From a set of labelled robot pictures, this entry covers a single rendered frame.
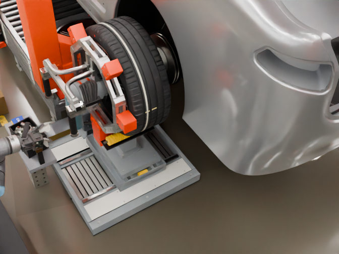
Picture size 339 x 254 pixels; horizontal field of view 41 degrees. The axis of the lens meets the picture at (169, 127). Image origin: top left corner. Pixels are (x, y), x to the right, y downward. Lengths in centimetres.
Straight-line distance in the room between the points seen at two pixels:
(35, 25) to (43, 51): 19
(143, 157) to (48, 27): 102
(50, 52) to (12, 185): 98
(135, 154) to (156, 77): 83
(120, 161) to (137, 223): 42
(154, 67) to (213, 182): 116
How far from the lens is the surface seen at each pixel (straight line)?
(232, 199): 315
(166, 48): 263
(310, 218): 321
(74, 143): 331
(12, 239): 269
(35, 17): 273
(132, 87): 229
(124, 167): 296
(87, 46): 242
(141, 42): 237
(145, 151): 304
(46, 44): 285
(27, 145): 240
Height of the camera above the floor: 259
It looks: 48 degrees down
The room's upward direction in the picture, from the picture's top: 4 degrees clockwise
